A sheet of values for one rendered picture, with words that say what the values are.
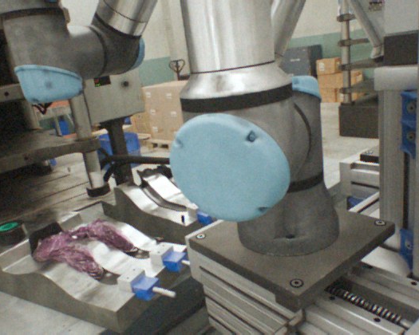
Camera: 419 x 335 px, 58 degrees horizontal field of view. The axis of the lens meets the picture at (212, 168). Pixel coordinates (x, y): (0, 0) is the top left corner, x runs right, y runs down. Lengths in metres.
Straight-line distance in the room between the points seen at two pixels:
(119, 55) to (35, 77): 0.14
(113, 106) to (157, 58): 7.32
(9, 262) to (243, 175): 0.84
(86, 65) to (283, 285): 0.39
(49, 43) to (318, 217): 0.41
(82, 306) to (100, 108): 1.09
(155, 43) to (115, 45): 8.52
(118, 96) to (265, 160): 1.54
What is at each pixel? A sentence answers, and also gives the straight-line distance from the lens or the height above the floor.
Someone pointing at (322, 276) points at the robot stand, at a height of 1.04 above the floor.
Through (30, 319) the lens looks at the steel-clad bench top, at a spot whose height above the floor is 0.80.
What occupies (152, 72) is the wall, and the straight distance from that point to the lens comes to 9.01.
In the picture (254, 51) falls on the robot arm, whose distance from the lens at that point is 0.36.
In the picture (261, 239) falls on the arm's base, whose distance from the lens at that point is 0.53.
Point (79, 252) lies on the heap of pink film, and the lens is 0.96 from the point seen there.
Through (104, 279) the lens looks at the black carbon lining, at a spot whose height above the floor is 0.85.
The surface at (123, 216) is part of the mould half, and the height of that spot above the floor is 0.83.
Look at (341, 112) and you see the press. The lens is 5.16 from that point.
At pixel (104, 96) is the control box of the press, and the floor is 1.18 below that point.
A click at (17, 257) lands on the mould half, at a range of 1.10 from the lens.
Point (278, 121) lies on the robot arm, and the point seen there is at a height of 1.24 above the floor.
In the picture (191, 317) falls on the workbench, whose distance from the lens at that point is 1.11.
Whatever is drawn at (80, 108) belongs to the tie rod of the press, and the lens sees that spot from 1.61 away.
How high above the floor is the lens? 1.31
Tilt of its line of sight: 17 degrees down
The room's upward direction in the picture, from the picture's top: 8 degrees counter-clockwise
